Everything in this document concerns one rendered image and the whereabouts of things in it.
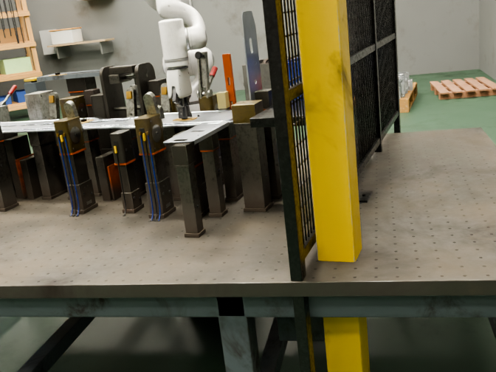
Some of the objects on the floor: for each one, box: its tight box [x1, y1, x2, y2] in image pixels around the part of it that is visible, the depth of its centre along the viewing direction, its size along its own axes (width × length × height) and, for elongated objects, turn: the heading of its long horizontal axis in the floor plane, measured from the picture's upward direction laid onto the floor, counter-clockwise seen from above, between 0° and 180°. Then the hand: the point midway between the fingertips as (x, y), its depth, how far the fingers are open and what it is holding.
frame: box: [0, 295, 496, 372], centre depth 243 cm, size 256×161×66 cm, turn 99°
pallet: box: [430, 77, 496, 100], centre depth 793 cm, size 113×78×10 cm
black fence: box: [262, 0, 401, 372], centre depth 227 cm, size 14×197×155 cm, turn 0°
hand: (184, 111), depth 209 cm, fingers closed, pressing on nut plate
